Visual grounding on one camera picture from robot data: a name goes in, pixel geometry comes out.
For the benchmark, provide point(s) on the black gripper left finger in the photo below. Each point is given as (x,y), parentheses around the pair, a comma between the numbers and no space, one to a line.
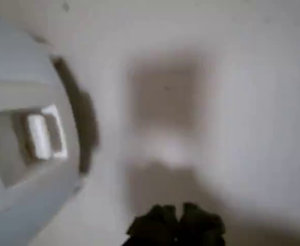
(152,228)

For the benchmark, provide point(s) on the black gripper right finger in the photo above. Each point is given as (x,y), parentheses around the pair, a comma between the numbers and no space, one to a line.
(201,228)

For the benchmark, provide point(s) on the white rice cooker body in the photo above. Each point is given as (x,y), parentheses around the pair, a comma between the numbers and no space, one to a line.
(24,64)

